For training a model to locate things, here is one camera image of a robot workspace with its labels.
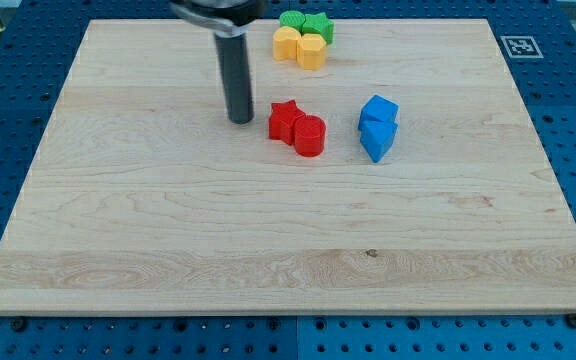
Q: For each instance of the yellow hexagon block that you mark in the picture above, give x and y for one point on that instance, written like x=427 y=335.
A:
x=311 y=51

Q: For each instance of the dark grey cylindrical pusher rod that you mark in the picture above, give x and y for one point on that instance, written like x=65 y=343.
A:
x=232 y=54

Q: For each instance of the blue cube block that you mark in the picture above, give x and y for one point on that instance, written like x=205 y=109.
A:
x=378 y=109

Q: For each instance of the red cylinder block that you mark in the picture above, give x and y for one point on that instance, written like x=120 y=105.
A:
x=309 y=135

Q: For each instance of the white fiducial marker tag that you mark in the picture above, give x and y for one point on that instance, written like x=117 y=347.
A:
x=521 y=47

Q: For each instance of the yellow heart block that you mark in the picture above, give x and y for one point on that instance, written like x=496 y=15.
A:
x=285 y=40

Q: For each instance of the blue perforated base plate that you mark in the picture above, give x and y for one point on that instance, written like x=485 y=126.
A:
x=37 y=48

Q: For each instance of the green cylinder block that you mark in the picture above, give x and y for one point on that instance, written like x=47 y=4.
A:
x=292 y=18

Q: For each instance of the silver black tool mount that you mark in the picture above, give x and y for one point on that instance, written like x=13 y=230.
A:
x=226 y=18

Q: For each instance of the blue triangle block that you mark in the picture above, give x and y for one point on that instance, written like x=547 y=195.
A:
x=377 y=138

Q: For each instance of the light wooden board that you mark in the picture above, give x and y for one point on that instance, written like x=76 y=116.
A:
x=143 y=199

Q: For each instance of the red star block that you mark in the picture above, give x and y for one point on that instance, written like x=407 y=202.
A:
x=282 y=119

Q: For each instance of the green star block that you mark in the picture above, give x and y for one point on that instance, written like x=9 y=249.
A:
x=320 y=24

